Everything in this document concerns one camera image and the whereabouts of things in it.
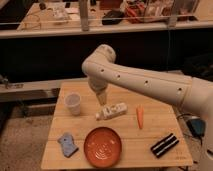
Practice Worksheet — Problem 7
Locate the orange carrot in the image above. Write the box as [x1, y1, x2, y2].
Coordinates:
[136, 106, 144, 129]

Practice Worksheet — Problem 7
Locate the metal post right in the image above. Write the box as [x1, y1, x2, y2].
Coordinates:
[167, 0, 182, 28]

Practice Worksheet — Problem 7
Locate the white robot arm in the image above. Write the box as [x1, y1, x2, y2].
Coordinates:
[82, 44, 213, 171]

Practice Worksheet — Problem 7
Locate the metal post left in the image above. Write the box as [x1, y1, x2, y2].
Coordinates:
[78, 0, 89, 31]

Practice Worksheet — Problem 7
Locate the blue sponge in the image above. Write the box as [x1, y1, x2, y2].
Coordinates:
[57, 133, 78, 158]

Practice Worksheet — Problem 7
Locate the black bag on bench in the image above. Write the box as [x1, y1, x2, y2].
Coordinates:
[102, 10, 124, 25]

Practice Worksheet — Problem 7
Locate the metal post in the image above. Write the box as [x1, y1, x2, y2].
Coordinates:
[78, 0, 89, 31]
[167, 0, 182, 28]

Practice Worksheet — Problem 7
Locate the orange item on bench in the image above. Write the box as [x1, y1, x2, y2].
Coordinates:
[125, 3, 145, 23]

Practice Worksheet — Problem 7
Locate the orange ceramic bowl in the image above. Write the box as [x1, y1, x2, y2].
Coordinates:
[84, 127, 122, 168]

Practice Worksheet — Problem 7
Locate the black and white striped block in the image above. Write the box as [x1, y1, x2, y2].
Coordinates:
[150, 133, 179, 158]

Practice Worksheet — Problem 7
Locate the wooden table board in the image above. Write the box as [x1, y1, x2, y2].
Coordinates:
[40, 80, 195, 171]

